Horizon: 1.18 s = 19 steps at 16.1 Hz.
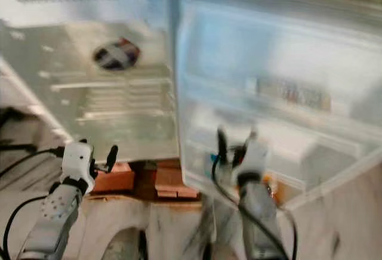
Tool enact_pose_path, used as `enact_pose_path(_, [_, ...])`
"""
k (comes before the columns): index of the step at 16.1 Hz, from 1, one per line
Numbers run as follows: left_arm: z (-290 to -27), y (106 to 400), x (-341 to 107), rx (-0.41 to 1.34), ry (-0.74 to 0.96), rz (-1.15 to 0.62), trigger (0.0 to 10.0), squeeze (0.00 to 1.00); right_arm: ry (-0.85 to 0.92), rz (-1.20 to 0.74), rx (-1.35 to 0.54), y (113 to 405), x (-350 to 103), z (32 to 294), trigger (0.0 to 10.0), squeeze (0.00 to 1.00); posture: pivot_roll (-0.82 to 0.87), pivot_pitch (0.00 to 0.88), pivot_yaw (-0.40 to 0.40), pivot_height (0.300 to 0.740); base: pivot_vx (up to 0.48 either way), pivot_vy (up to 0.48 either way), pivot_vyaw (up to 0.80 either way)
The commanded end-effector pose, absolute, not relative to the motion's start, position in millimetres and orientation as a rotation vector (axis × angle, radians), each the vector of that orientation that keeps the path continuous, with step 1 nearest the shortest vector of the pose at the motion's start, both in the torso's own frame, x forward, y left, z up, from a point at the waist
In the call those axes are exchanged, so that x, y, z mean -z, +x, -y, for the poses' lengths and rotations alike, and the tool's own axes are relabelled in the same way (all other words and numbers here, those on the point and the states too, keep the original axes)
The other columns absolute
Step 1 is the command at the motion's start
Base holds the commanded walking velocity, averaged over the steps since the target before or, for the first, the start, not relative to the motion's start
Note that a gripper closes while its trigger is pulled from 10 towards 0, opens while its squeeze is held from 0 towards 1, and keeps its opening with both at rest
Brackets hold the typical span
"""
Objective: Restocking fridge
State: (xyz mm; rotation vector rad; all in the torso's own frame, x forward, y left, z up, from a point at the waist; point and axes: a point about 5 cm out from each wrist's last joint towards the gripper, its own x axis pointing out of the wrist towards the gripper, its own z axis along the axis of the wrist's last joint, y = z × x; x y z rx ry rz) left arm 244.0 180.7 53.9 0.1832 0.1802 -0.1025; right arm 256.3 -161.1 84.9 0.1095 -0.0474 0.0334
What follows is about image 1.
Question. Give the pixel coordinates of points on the orange brick stack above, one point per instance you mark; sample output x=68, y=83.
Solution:
x=176, y=182
x=114, y=178

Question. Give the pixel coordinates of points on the white fridge cabinet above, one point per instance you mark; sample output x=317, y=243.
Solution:
x=89, y=93

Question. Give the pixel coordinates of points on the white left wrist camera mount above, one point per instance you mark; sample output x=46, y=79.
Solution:
x=79, y=161

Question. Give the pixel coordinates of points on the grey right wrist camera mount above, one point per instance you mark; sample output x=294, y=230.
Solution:
x=255, y=158

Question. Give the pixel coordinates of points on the orange round item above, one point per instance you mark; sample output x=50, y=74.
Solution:
x=277, y=189

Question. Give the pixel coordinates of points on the white fridge door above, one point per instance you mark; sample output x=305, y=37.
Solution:
x=268, y=51

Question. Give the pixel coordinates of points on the dark round bowl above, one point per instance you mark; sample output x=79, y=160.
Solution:
x=116, y=55

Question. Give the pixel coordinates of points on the printed door label sticker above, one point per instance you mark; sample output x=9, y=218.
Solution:
x=292, y=93

